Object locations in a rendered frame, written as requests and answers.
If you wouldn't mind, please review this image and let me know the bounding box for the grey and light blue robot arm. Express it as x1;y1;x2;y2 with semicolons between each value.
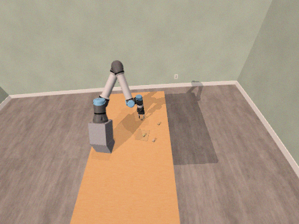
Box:
93;61;143;124

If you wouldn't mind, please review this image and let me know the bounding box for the tan flat mat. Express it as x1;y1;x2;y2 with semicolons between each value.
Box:
136;129;150;141

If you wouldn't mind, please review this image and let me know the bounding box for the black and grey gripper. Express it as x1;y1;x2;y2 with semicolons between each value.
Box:
137;104;145;118

